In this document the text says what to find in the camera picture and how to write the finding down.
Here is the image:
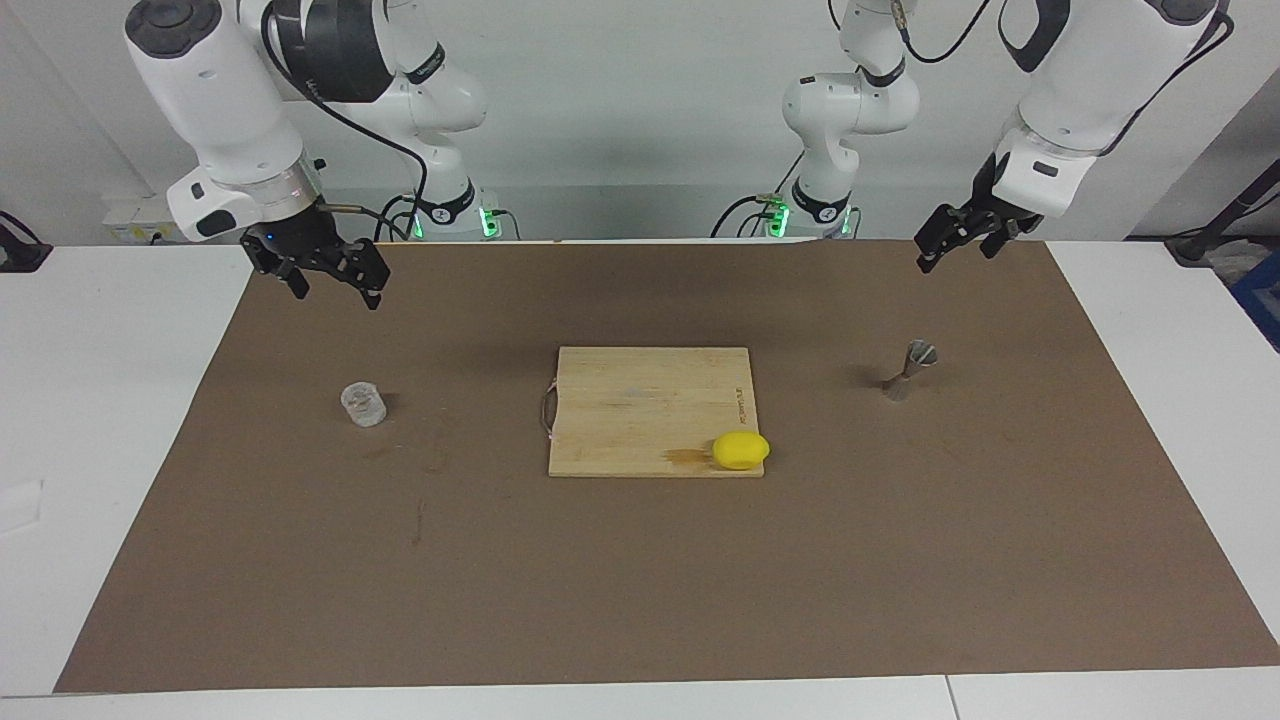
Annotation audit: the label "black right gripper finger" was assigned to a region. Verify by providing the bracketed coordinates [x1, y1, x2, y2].
[262, 258, 311, 299]
[335, 240, 391, 311]

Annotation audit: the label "clear glass cup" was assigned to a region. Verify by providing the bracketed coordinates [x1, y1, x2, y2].
[340, 381, 388, 429]

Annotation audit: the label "blue crate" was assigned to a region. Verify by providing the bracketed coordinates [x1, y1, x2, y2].
[1230, 250, 1280, 351]

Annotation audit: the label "yellow lemon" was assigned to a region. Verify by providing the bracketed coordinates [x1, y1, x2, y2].
[712, 431, 772, 471]

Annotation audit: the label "wooden cutting board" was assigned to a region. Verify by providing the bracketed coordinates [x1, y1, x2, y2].
[541, 346, 766, 479]

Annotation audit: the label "brown table mat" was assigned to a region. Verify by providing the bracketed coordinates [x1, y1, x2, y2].
[55, 240, 1280, 693]

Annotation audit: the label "white paper label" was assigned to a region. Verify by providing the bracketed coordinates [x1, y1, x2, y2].
[0, 480, 46, 533]

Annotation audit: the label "black right base cables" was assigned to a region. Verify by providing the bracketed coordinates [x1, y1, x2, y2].
[375, 195, 521, 241]

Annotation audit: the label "black base cables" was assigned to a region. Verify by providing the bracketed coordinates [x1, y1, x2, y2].
[710, 150, 801, 239]
[375, 195, 521, 241]

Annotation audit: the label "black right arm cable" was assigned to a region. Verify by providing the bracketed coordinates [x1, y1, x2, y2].
[260, 0, 431, 241]

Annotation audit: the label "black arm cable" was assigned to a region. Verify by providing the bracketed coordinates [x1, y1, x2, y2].
[828, 0, 1236, 161]
[260, 0, 431, 241]

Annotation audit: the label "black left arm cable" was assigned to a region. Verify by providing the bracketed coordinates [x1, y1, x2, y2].
[828, 0, 1236, 161]

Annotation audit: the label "white wall socket box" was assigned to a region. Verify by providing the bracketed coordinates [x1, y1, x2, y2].
[103, 195, 216, 244]

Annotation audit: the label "black left base cables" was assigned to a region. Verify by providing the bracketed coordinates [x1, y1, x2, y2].
[710, 150, 801, 239]

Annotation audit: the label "black clamp mount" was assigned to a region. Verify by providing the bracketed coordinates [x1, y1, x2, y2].
[0, 210, 53, 273]

